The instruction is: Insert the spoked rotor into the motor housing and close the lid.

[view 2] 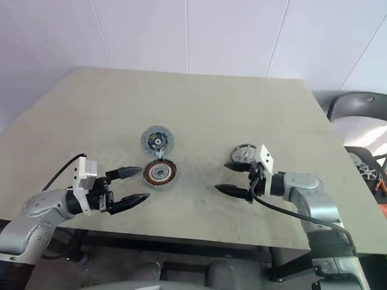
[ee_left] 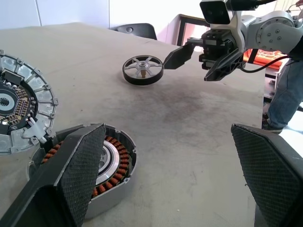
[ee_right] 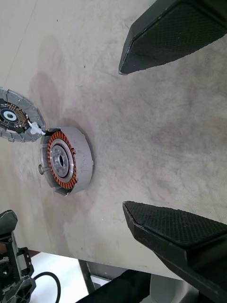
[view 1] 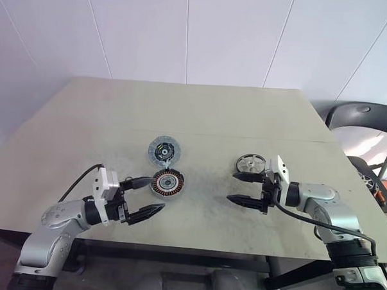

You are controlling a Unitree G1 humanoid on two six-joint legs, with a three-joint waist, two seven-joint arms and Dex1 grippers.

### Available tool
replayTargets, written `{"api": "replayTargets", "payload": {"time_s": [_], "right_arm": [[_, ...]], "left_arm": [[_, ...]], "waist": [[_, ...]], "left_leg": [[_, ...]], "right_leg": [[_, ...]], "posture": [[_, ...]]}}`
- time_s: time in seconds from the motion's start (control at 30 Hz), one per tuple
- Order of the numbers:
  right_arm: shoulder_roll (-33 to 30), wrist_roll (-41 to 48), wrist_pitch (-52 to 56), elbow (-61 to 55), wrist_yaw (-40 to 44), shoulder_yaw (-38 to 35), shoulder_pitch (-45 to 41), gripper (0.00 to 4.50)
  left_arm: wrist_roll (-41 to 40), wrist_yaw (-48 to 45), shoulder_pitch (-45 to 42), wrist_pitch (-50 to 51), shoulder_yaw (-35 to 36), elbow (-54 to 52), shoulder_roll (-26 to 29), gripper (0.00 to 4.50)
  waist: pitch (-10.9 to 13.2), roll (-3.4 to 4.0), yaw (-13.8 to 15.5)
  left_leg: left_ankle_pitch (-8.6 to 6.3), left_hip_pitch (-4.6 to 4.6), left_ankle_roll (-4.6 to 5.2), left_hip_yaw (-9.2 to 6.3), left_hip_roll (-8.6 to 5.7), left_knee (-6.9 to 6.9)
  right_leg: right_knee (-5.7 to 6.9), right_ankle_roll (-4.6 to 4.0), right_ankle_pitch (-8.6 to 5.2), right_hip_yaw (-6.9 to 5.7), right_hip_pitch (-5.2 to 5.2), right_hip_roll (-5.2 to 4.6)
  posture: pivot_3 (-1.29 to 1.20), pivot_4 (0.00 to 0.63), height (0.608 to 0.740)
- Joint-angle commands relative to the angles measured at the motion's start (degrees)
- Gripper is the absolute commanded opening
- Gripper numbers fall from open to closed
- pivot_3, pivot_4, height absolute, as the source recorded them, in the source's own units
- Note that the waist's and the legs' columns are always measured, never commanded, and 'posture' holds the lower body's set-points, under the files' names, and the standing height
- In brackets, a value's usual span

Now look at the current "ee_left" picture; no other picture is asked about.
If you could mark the motor stator with copper coils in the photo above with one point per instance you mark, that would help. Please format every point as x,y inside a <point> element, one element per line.
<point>118,165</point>

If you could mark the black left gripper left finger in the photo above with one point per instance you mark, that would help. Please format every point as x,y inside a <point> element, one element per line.
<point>71,179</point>

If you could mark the orange patterned crate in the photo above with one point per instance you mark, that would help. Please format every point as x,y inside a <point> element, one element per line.
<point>267,55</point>

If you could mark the black chair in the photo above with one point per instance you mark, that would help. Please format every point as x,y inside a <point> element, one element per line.
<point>139,30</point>

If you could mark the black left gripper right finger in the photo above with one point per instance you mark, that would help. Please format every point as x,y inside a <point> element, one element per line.
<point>272,170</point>

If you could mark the black round gear wheel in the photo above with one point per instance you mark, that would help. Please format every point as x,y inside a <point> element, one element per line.
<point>142,81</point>

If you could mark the person in blue jeans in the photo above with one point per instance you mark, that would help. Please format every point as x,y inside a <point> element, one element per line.
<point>284,94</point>

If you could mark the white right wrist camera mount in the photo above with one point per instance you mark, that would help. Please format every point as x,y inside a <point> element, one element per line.
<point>236,28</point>

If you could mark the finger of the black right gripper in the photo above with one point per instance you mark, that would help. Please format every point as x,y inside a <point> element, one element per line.
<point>225,67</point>
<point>180,58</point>

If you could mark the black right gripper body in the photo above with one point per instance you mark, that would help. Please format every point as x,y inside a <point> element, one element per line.
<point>214,43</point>

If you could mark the dark brown framed panel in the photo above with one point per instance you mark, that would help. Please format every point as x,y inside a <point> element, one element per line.
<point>181,30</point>

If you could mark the grey round sanding disc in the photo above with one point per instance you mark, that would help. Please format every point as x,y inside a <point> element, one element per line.
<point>42,94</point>

